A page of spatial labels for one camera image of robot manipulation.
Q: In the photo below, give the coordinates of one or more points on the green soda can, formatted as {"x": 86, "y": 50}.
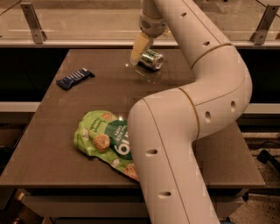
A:
{"x": 152, "y": 60}

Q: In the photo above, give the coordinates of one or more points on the glass barrier panel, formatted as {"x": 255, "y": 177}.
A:
{"x": 118, "y": 19}

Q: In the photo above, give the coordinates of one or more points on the metal rail bracket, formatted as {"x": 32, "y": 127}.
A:
{"x": 37, "y": 33}
{"x": 259, "y": 36}

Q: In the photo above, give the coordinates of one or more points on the left metal rail bracket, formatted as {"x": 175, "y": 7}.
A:
{"x": 37, "y": 33}

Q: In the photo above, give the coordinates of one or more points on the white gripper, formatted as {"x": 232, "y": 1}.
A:
{"x": 152, "y": 26}

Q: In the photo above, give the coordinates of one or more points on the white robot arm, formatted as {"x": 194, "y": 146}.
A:
{"x": 163, "y": 126}

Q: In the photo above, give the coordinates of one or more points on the blue snack bar wrapper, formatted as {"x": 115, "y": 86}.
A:
{"x": 74, "y": 78}

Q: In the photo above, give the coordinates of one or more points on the right metal rail bracket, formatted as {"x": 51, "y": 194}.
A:
{"x": 259, "y": 36}

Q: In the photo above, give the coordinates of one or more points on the green Dang chips bag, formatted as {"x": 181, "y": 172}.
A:
{"x": 102, "y": 134}

